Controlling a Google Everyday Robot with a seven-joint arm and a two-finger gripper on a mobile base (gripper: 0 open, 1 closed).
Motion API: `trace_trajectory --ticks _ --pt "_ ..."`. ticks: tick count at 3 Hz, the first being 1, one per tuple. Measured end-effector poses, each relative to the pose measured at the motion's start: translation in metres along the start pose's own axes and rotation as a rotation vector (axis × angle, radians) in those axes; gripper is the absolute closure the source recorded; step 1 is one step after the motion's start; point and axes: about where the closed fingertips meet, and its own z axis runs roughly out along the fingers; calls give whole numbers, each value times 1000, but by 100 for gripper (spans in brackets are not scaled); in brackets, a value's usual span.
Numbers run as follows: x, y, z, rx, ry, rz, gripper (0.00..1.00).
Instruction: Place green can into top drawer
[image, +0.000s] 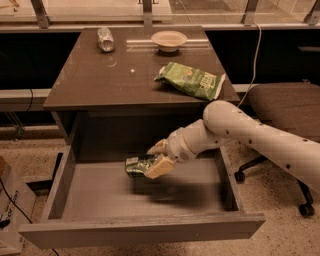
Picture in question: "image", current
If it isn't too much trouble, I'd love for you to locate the cardboard box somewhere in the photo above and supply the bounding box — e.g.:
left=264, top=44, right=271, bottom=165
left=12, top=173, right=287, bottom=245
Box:
left=0, top=158, right=36, bottom=256

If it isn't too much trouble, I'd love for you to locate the green chip bag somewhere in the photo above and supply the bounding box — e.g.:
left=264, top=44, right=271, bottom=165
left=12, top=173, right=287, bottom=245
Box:
left=154, top=62, right=226, bottom=101

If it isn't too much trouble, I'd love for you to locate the white hanging cable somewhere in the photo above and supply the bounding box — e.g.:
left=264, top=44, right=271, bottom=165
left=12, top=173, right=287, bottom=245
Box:
left=236, top=22, right=263, bottom=108

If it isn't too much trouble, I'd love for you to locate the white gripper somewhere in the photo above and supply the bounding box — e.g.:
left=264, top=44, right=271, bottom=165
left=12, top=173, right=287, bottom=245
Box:
left=144, top=127, right=197, bottom=179

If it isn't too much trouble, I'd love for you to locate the silver crushed can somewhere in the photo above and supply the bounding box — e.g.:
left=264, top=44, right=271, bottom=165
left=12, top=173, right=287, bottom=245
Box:
left=97, top=27, right=115, bottom=52

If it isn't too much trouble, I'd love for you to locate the brown office chair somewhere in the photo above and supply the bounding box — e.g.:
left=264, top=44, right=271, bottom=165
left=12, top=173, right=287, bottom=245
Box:
left=233, top=81, right=320, bottom=218

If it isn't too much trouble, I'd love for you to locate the green soda can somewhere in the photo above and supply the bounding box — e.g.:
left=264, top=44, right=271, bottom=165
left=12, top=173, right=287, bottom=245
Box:
left=125, top=154, right=156, bottom=178

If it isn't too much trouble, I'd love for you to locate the white paper bowl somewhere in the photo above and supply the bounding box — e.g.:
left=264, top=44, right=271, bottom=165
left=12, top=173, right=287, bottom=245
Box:
left=151, top=31, right=187, bottom=53

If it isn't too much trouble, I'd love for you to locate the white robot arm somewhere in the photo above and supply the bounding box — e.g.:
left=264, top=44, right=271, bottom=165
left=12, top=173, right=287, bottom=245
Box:
left=145, top=100, right=320, bottom=192

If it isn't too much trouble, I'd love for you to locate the open grey top drawer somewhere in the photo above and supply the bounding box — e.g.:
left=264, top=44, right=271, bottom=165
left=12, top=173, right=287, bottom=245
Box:
left=18, top=113, right=267, bottom=250

